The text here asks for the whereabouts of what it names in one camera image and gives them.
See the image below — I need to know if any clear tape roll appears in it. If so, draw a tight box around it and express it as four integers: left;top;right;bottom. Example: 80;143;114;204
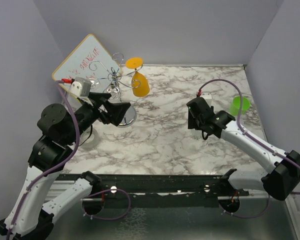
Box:
79;126;100;151

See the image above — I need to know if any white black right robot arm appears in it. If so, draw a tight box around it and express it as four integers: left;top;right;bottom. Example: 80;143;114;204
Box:
186;97;300;201

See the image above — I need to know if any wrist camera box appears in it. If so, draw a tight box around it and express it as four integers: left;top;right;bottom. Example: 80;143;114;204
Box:
61;77;92;98
195;91;212;107

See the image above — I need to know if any orange plastic wine glass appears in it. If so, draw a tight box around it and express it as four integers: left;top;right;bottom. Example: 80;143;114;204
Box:
125;57;150;98

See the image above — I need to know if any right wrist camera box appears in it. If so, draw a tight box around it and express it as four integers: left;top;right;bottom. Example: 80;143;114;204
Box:
195;91;212;107

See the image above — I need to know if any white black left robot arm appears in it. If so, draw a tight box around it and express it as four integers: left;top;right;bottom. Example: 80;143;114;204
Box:
0;92;131;240

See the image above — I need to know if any black metal base rail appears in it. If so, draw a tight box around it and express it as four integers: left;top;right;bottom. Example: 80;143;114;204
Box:
53;170;251;208

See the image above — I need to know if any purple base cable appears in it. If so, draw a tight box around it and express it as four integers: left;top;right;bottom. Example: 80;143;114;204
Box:
82;188;131;221
218;189;271;219

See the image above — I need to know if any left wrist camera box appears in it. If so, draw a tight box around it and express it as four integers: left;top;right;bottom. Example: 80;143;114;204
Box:
61;77;92;98

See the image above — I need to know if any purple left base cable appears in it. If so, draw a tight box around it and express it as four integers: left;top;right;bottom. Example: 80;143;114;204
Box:
82;188;131;221

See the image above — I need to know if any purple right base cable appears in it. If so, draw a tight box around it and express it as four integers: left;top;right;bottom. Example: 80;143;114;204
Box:
218;189;271;219

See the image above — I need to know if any green plastic wine glass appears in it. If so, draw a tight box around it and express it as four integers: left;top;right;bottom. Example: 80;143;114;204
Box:
229;95;251;116

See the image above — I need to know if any chrome wine glass rack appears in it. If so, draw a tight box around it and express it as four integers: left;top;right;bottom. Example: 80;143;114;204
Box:
88;52;144;128

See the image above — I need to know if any yellow framed whiteboard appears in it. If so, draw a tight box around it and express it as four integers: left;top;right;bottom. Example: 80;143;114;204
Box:
52;34;121;93

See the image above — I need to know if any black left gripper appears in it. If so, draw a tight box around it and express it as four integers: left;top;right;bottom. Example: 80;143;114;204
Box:
64;91;132;144

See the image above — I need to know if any clear wine glass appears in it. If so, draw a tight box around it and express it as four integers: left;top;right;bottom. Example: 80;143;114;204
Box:
88;77;100;89
103;83;122;102

